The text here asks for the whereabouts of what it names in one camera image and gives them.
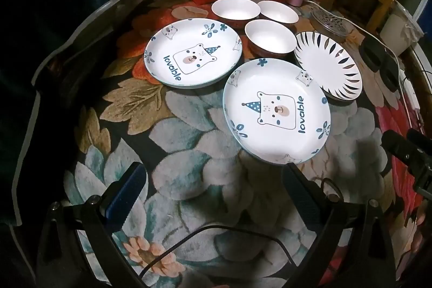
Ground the floral blanket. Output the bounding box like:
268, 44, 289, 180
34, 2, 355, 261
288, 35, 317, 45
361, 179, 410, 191
32, 0, 432, 288

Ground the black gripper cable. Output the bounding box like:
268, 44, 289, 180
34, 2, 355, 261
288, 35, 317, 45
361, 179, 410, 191
137, 224, 299, 280

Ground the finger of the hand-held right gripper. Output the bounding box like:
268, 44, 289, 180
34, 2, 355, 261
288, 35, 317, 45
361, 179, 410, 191
381, 129, 419, 169
407, 128, 432, 155

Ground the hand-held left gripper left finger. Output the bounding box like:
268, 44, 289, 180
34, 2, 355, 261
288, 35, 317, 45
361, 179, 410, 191
35, 161, 149, 288

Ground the white cable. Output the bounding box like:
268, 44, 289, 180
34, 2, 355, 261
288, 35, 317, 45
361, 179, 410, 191
302, 0, 402, 93

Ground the round perforated metal tin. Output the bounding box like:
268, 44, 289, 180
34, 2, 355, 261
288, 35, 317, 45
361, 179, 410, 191
310, 9, 348, 39

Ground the white bucket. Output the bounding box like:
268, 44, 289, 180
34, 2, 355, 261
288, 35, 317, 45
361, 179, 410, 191
380, 3, 424, 54

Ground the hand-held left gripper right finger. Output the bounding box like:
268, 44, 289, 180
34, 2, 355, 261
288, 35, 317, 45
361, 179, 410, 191
282, 164, 397, 288

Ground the white power strip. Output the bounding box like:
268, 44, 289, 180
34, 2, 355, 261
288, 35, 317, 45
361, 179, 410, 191
403, 77, 422, 116

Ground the white bear print plate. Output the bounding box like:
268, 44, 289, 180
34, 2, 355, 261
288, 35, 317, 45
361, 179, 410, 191
223, 59, 331, 166
144, 18, 243, 89

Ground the white bowl brown outside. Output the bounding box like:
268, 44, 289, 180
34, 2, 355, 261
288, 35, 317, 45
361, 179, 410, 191
258, 0, 300, 26
245, 20, 296, 58
211, 0, 260, 29

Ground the black striped white plate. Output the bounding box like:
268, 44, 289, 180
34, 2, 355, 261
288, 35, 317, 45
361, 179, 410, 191
294, 32, 363, 101

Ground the black slipper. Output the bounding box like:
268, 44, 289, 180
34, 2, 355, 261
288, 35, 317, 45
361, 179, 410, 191
380, 55, 402, 91
358, 38, 389, 71

